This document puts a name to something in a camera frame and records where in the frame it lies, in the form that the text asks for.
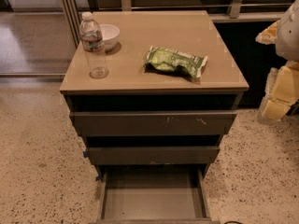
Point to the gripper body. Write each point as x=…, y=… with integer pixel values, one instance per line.
x=289, y=36

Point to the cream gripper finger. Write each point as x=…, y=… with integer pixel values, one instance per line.
x=274, y=110

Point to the green jalapeno chip bag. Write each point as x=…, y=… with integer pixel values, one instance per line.
x=169, y=60

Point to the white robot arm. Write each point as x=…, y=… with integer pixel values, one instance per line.
x=284, y=34

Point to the grey top drawer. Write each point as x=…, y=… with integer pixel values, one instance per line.
x=152, y=123

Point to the grey drawer cabinet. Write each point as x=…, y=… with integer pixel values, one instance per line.
x=169, y=97

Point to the open grey bottom drawer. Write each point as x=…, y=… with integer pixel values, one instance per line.
x=153, y=195

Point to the grey middle drawer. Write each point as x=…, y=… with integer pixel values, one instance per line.
x=151, y=155

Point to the white ceramic bowl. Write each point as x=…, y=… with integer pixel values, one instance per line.
x=110, y=35

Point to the clear plastic water bottle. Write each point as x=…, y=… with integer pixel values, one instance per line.
x=93, y=44

